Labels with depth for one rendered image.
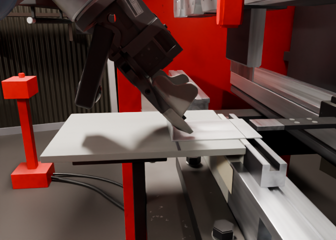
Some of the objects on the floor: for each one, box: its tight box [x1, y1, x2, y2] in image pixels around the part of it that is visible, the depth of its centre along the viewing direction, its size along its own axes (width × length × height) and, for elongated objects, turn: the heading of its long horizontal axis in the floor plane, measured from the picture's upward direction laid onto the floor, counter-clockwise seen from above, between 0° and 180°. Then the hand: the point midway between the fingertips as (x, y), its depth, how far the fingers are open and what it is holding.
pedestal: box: [2, 73, 55, 189], centre depth 212 cm, size 20×25×83 cm
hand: (179, 122), depth 44 cm, fingers open, 5 cm apart
